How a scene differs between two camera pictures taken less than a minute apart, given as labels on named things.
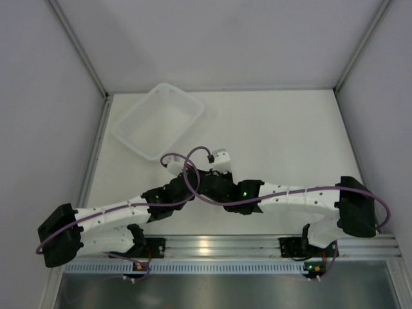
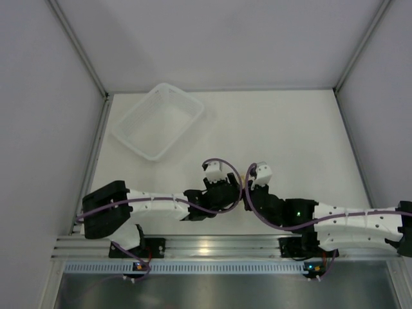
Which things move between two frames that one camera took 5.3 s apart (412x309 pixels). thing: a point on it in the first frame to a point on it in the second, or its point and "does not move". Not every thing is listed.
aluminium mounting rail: [381, 246] does not move
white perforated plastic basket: [158, 121] does not move
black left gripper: [194, 171] to [231, 178]
